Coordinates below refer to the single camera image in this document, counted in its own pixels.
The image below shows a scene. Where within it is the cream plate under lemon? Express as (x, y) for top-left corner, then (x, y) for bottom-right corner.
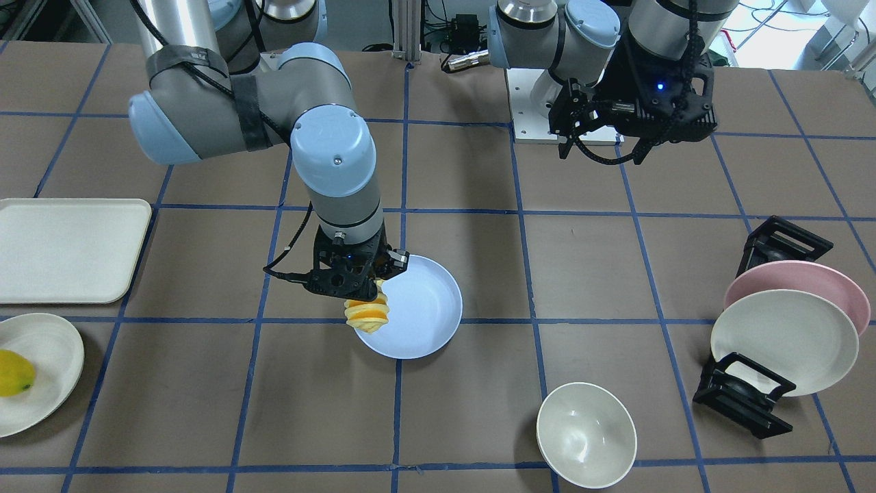
(1, 313), (84, 438)

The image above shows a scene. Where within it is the cream plate in rack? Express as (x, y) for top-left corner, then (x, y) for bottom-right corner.
(710, 288), (858, 397)

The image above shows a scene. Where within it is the aluminium frame post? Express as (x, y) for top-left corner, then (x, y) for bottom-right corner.
(391, 0), (423, 66)

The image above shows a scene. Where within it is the pink plate in rack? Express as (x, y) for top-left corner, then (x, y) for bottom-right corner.
(723, 261), (872, 335)

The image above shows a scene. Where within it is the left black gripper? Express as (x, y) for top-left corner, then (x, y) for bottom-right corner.
(547, 41), (719, 166)

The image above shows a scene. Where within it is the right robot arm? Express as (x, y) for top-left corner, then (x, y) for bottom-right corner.
(128, 1), (409, 301)

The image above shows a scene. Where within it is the striped bread loaf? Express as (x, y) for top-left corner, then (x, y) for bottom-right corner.
(344, 279), (390, 333)

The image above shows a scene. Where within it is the yellow lemon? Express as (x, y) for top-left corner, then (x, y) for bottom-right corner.
(1, 349), (36, 397)

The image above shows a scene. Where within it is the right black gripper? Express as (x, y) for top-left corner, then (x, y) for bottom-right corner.
(303, 227), (410, 301)

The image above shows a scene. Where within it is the light blue plate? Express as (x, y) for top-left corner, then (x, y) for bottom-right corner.
(355, 255), (463, 359)

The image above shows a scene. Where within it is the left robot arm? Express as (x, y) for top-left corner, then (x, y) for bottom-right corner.
(486, 1), (736, 166)

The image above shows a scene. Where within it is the white ceramic bowl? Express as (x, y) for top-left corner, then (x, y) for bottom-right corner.
(536, 383), (638, 489)

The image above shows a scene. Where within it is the white rectangular tray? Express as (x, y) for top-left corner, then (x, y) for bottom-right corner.
(1, 199), (151, 305)

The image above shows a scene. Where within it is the black plate rack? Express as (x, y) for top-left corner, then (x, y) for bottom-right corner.
(693, 215), (834, 440)

